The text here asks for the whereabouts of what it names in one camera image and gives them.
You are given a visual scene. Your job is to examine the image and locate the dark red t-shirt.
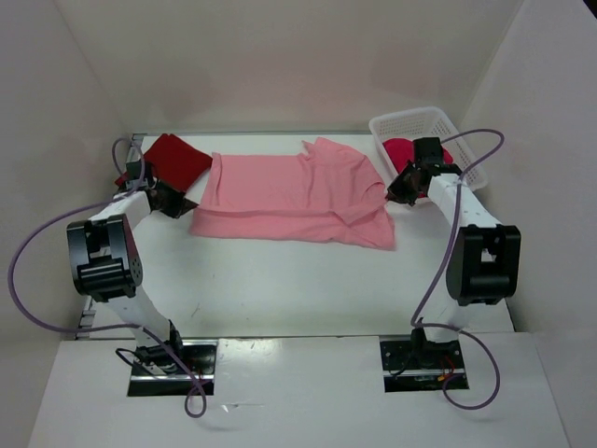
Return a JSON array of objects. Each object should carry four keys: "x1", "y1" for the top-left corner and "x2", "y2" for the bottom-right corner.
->
[{"x1": 140, "y1": 133, "x2": 213, "y2": 193}]

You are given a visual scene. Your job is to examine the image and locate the light pink t-shirt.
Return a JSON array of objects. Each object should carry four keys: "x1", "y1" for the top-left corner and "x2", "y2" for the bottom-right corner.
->
[{"x1": 189, "y1": 137, "x2": 396, "y2": 250}]

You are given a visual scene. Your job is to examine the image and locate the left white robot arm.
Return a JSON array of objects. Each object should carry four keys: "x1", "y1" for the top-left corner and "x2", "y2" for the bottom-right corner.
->
[{"x1": 66, "y1": 161, "x2": 197, "y2": 373}]

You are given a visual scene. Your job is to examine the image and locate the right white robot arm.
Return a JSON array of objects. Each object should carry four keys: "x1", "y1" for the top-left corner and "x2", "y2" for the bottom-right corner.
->
[{"x1": 386, "y1": 137, "x2": 521, "y2": 361}]

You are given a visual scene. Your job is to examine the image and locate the magenta t-shirt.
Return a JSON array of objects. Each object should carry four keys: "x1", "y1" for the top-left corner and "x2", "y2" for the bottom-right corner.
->
[{"x1": 383, "y1": 137, "x2": 453, "y2": 175}]

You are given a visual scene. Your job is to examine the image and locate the white plastic basket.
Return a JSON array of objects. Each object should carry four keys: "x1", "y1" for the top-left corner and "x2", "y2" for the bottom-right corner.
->
[{"x1": 368, "y1": 106, "x2": 489, "y2": 190}]

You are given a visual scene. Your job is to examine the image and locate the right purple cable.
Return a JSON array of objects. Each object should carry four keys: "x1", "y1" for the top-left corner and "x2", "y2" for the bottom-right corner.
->
[{"x1": 409, "y1": 128, "x2": 507, "y2": 411}]

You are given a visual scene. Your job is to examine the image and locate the purple cable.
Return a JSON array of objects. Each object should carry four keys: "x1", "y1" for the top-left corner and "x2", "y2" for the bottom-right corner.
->
[
  {"x1": 409, "y1": 128, "x2": 507, "y2": 411},
  {"x1": 8, "y1": 137, "x2": 220, "y2": 418}
]

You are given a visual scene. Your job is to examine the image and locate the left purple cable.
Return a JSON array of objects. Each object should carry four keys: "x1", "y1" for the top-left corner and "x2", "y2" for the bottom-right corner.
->
[{"x1": 8, "y1": 137, "x2": 220, "y2": 418}]

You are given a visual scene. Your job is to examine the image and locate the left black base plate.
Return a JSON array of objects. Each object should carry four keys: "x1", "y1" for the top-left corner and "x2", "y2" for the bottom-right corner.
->
[{"x1": 118, "y1": 340, "x2": 218, "y2": 398}]

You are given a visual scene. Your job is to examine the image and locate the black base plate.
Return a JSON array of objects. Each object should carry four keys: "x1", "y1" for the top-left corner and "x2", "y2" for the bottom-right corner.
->
[
  {"x1": 118, "y1": 340, "x2": 218, "y2": 398},
  {"x1": 380, "y1": 336, "x2": 469, "y2": 393}
]

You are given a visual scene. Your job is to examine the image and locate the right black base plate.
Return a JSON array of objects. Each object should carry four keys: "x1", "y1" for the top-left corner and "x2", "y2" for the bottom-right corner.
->
[{"x1": 380, "y1": 336, "x2": 469, "y2": 393}]

